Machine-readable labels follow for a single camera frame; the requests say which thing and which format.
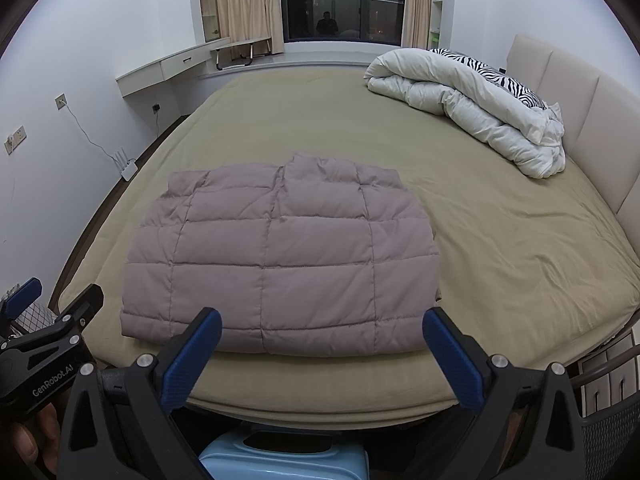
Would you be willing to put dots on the beige wall socket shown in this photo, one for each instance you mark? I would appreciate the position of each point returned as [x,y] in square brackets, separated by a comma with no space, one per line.
[15,139]

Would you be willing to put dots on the black mesh basket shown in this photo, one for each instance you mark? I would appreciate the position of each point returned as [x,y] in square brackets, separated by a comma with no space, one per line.
[35,317]
[610,440]

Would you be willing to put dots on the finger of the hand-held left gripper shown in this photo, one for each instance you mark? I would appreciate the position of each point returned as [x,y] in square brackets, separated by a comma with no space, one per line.
[80,310]
[25,295]

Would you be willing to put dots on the white router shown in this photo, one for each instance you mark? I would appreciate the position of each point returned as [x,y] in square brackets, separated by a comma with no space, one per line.
[129,169]

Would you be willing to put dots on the light blue suitcase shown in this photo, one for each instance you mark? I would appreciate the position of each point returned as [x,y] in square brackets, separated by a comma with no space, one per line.
[280,465]

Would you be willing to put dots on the white wall desk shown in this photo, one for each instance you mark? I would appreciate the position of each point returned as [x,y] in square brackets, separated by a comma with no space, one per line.
[165,67]

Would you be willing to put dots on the pink puffer jacket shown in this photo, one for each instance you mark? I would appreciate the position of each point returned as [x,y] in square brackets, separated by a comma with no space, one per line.
[280,260]

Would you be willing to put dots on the dark window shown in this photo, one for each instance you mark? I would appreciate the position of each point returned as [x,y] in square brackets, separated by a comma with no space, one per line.
[340,0]

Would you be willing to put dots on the zebra print pillow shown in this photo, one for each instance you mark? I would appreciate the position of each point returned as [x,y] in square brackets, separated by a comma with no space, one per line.
[495,77]

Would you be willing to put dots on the person's left hand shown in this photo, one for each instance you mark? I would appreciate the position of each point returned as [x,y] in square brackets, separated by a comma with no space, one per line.
[42,440]

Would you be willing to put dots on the bed with olive sheet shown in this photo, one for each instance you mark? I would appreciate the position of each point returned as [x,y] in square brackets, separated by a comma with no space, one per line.
[500,260]

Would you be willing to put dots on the white shelf unit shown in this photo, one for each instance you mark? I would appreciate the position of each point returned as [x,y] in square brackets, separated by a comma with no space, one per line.
[436,15]
[207,10]

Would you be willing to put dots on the chair with metal legs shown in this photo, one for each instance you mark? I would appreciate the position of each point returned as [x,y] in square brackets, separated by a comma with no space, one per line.
[247,50]

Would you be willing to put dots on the white wall socket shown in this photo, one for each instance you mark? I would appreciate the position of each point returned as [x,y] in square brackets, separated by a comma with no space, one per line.
[61,101]

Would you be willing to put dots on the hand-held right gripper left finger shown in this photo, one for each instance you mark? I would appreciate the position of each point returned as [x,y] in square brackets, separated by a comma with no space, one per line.
[195,355]

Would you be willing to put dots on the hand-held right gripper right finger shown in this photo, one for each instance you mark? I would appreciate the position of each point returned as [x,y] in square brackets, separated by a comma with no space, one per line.
[452,355]

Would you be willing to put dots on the white duvet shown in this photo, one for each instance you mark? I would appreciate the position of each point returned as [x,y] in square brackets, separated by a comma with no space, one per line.
[475,105]

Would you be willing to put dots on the white drawer cabinet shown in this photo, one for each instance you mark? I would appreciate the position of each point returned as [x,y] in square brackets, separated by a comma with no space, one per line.
[617,360]

